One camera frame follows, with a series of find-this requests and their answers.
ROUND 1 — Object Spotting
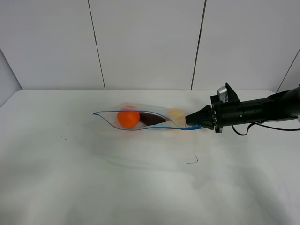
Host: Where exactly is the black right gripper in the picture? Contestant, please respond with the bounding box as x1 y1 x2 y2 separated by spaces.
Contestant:
185 83 240 133

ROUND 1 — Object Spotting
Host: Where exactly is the clear zip bag blue zipper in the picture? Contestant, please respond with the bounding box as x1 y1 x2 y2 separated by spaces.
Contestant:
94 103 202 131

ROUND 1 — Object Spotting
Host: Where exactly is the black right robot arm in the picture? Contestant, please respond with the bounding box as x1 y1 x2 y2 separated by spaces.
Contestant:
185 83 300 133

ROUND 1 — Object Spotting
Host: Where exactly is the purple eggplant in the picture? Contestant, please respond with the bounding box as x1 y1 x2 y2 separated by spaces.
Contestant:
139 112 166 126

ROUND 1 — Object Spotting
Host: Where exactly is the orange fruit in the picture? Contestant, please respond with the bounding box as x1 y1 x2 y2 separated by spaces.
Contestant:
117 111 140 129

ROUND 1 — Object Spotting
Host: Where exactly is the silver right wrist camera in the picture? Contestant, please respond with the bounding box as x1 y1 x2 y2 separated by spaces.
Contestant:
217 86 228 103

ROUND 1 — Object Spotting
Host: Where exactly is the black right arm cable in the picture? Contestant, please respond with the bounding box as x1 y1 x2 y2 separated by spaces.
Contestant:
231 120 300 136

